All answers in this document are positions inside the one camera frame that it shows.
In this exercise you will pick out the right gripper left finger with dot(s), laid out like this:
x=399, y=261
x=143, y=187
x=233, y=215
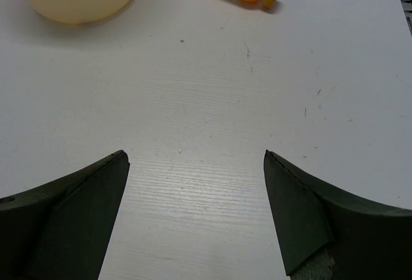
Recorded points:
x=61, y=230

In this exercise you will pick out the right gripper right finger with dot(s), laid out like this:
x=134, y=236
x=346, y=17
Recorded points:
x=325, y=232

